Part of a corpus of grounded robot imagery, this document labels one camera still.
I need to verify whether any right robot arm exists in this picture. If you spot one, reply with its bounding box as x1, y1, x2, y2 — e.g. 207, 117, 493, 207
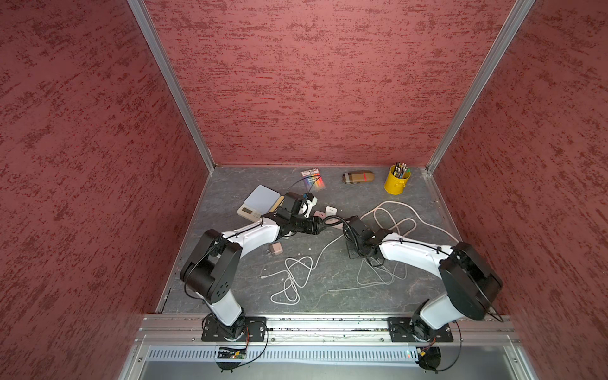
343, 217, 504, 341

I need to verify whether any pink power strip cord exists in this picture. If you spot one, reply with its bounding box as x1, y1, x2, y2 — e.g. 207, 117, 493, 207
359, 200, 462, 244

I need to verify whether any colourful sticky flags pack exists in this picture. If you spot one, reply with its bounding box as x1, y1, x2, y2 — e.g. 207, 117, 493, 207
301, 168, 326, 192

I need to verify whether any grey thin cable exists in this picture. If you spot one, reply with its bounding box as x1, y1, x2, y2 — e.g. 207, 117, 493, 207
327, 244, 409, 294

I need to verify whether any corner aluminium post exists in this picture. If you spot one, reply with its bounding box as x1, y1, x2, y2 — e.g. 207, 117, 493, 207
426, 0, 535, 177
128, 0, 216, 174

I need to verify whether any yellow pen cup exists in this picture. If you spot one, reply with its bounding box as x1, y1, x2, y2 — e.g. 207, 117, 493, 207
384, 162, 412, 196

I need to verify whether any left corner aluminium post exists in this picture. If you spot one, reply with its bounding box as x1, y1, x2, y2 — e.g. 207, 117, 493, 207
128, 0, 216, 174

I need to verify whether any brown striped glasses case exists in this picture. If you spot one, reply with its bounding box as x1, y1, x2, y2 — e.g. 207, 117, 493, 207
342, 170, 375, 185

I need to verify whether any right corner aluminium post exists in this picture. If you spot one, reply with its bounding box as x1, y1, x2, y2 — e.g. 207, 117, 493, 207
426, 0, 535, 177

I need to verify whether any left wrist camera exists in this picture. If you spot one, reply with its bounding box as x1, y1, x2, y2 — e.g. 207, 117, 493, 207
299, 193, 318, 218

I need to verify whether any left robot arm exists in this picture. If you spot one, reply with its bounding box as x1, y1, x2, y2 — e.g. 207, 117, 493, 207
180, 193, 326, 340

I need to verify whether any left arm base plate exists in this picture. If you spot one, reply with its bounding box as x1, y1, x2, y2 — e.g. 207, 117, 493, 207
201, 315, 267, 343

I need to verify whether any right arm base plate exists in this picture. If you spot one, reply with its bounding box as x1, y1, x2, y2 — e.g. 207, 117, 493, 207
386, 317, 454, 345

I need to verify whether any pink power strip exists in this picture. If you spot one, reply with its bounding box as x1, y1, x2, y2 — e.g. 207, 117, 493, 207
313, 211, 343, 230

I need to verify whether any pink USB charger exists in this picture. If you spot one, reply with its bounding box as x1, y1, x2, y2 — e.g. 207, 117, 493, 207
269, 242, 283, 256

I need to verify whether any yellow kitchen scale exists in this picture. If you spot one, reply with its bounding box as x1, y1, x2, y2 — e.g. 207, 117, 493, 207
269, 196, 284, 212

